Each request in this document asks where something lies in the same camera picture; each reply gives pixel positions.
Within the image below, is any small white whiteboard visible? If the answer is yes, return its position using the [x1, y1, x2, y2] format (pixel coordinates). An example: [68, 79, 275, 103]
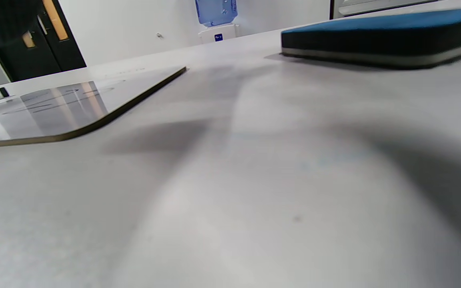
[0, 66, 187, 149]

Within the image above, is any blue whiteboard eraser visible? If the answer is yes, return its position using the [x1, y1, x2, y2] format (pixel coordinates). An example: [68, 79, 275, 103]
[281, 7, 461, 70]

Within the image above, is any black door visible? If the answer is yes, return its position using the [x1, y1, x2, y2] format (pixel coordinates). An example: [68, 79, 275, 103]
[0, 0, 87, 83]

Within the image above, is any blue dispenser water bottle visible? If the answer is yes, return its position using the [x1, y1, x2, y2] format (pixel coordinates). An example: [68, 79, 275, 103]
[194, 0, 238, 28]

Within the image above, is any white water dispenser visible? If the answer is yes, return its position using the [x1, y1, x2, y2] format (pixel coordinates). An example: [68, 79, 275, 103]
[198, 23, 239, 44]

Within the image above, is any framed glass poster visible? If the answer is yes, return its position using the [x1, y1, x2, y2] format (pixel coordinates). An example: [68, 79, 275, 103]
[329, 0, 441, 20]

